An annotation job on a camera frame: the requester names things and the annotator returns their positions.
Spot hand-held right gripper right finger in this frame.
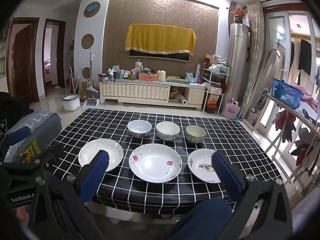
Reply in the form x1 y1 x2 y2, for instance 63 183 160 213
212 151 294 240

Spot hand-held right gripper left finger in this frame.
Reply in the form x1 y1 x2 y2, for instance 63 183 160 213
30 150 110 240

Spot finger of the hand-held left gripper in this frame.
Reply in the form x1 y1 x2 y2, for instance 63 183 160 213
0 145 63 208
0 127 32 153

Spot white plate with plant print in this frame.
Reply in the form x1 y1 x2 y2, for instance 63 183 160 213
187 148 223 183

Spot white plate with pink flowers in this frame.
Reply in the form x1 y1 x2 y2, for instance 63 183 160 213
129 143 182 183

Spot bluish white bowl pink flower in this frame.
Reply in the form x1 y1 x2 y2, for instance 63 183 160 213
127 119 152 139

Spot grey cushion with yellow print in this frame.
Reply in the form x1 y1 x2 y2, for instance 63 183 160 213
11 122 63 164

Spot patterned blue sofa cover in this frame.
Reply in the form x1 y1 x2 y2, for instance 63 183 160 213
5 110 60 155

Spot plain white plate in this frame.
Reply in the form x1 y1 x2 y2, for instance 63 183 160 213
78 138 124 173

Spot dark cloth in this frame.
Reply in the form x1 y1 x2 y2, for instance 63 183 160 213
0 92 35 130

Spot person's right leg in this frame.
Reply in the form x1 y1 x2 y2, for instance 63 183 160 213
175 199 232 240

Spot green patterned bowl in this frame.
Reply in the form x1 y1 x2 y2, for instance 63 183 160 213
185 125 206 144

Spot white bin with grey rim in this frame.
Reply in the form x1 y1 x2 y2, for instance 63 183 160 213
61 93 81 111

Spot pink bag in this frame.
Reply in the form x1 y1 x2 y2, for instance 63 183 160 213
222 99 241 120

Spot black checked tablecloth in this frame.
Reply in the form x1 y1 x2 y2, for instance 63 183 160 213
51 109 283 215

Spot dark wooden door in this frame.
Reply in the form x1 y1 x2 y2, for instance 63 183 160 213
6 17 40 103

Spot red hanging garment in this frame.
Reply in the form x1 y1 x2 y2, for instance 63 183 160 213
275 110 293 143

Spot cardboard box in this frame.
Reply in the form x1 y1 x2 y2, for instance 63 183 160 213
78 81 92 99

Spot cream television cabinet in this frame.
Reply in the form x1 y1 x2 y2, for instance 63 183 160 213
99 79 206 107

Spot clothes drying rack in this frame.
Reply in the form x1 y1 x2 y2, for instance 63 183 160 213
264 92 320 193

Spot white shelf rack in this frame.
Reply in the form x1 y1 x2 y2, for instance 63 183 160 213
202 60 229 114

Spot blue plastic basket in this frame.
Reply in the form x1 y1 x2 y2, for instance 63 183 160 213
271 78 303 110

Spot silver standing air conditioner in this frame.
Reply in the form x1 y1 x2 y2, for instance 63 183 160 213
229 22 252 110

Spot pink clothes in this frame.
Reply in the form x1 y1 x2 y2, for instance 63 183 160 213
291 84 320 113

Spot beige patterned curtain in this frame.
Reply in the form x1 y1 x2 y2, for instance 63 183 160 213
239 0 265 123

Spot black hanging garment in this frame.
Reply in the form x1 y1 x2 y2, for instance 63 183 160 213
297 39 312 76

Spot glass balcony door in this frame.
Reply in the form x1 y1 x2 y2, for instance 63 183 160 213
262 4 320 160

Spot yellow cloth cover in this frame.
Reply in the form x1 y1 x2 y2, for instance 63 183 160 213
125 24 196 55

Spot vase of red flowers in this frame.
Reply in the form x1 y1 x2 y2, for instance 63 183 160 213
231 6 248 24

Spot dark wooden door frame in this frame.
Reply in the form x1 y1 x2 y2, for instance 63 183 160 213
42 19 67 90

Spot white mop handle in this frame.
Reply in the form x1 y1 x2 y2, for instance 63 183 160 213
88 47 93 87

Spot blue round wall decoration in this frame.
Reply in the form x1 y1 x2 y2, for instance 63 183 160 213
84 1 101 18

